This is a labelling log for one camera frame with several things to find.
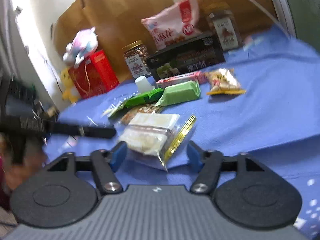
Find black sheep-print box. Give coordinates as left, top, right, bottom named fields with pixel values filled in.
left=146, top=31, right=225, bottom=81

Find pink NB snack bag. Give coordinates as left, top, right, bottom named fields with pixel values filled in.
left=141, top=0, right=201, bottom=50

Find light green snack pack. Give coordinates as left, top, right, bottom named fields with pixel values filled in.
left=155, top=81, right=201, bottom=106

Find nut jar left gold lid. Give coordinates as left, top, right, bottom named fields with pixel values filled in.
left=123, top=40, right=151, bottom=79

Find pink long snack box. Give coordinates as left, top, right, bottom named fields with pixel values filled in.
left=156, top=71, right=207, bottom=89

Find yellow duck plush toy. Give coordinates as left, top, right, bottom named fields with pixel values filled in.
left=60, top=68, right=81, bottom=103

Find yellow orange snack bag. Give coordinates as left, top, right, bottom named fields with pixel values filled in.
left=205, top=68, right=246, bottom=96

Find red gift box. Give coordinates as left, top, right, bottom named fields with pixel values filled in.
left=68, top=50, right=119, bottom=99

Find wooden board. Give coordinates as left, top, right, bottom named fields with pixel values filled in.
left=53, top=0, right=173, bottom=82

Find person's left hand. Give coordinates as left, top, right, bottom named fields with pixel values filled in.
left=0, top=134, right=48, bottom=205

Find nut jar right gold lid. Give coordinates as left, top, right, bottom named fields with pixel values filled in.
left=207, top=9, right=242, bottom=51

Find blue bed sheet cloth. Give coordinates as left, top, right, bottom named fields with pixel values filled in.
left=44, top=27, right=319, bottom=239

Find white cable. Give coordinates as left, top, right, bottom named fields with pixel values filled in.
left=224, top=0, right=292, bottom=40

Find nut jar gold lid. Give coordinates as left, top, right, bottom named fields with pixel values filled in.
left=123, top=40, right=151, bottom=79
left=207, top=9, right=242, bottom=51

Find dark green snack packet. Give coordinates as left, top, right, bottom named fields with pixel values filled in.
left=105, top=88, right=164, bottom=118

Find clear bag of white snacks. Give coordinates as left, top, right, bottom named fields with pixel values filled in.
left=119, top=113, right=196, bottom=171

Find white small cup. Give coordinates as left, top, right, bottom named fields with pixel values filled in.
left=135, top=75, right=155, bottom=93

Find pink white plush toy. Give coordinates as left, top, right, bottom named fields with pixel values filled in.
left=62, top=27, right=98, bottom=66

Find clear nut snack packet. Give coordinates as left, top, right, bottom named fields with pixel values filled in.
left=120, top=103, right=164, bottom=125

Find brown cushion headboard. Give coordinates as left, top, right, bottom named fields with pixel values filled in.
left=197, top=0, right=277, bottom=37

